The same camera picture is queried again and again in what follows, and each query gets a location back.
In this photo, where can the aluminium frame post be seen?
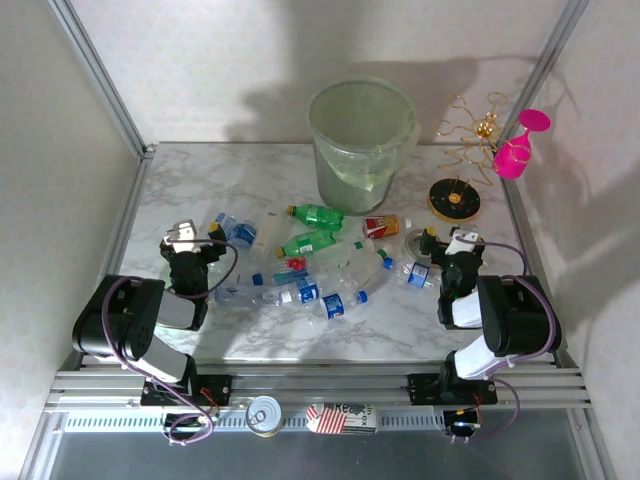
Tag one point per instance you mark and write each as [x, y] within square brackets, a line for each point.
[102, 80]
[537, 72]

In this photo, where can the clear plastic bin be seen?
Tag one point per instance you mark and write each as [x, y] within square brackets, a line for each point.
[350, 197]

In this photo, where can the blue label bottle white cap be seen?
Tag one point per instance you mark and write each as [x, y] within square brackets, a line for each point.
[306, 292]

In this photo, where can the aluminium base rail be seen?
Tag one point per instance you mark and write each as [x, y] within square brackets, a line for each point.
[320, 387]

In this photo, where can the green bin liner bag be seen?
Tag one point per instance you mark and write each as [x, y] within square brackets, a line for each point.
[380, 155]

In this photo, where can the clear bottle blue green cap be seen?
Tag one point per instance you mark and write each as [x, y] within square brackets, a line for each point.
[372, 272]

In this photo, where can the clear tape roll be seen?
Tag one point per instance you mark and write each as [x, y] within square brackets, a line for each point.
[407, 244]

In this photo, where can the clear bottle blue label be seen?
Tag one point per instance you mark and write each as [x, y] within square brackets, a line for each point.
[417, 275]
[242, 234]

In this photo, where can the silver tin can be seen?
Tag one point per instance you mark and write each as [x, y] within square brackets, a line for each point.
[263, 416]

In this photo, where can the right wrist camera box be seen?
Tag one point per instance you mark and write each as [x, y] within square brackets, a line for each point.
[462, 241]

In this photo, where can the clear bottle white label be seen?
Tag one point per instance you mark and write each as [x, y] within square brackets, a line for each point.
[270, 230]

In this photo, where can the patterned small box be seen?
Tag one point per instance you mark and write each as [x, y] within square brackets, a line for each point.
[340, 419]

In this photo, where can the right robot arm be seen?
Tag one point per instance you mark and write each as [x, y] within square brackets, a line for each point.
[515, 320]

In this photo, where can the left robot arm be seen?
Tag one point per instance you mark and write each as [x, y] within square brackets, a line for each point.
[125, 320]

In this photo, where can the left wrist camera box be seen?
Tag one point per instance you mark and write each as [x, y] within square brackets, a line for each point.
[182, 232]

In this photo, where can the red drink can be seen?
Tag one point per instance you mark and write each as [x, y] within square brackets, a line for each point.
[381, 226]

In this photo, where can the green plastic bottle yellow cap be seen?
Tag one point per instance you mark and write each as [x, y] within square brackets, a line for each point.
[307, 243]
[317, 216]

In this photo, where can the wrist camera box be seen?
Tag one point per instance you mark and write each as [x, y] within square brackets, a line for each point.
[462, 241]
[182, 232]

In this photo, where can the pink plastic wine glass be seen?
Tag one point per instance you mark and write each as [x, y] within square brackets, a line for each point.
[510, 160]

